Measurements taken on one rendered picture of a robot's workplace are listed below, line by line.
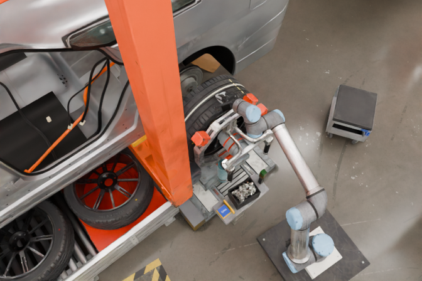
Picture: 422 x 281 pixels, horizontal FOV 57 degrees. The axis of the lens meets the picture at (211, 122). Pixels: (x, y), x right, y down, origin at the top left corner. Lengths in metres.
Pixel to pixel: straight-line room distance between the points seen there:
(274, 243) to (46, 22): 2.15
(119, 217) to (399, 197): 2.39
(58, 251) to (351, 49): 3.45
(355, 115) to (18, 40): 2.72
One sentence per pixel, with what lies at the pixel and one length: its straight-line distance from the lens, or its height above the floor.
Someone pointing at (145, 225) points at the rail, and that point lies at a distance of 3.02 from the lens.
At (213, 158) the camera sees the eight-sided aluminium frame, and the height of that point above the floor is 0.63.
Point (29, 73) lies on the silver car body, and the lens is 3.20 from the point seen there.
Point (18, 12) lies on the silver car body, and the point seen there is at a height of 1.97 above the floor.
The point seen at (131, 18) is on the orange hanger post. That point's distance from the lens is 1.24.
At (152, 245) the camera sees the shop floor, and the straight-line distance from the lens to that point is 3.37.
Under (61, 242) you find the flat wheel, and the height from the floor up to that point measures 0.50.
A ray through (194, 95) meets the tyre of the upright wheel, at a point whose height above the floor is 1.17.
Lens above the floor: 3.27
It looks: 60 degrees down
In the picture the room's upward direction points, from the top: straight up
